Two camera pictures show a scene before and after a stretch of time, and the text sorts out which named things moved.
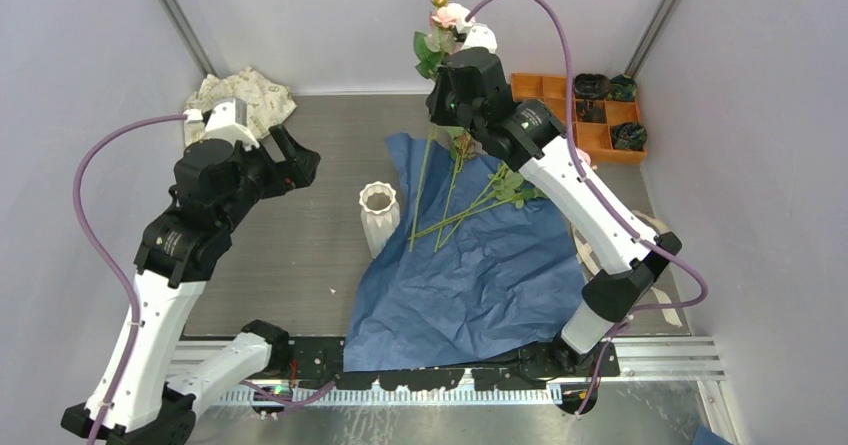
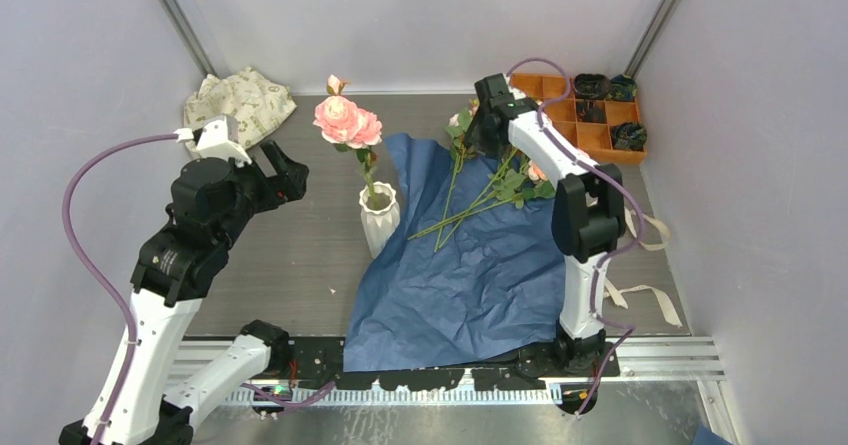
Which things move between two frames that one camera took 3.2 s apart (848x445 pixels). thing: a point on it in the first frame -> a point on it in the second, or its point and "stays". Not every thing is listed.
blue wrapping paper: [483, 270] stays
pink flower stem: [434, 45] -> [349, 127]
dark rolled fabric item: [623, 88] stays
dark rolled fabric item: [592, 86] stays
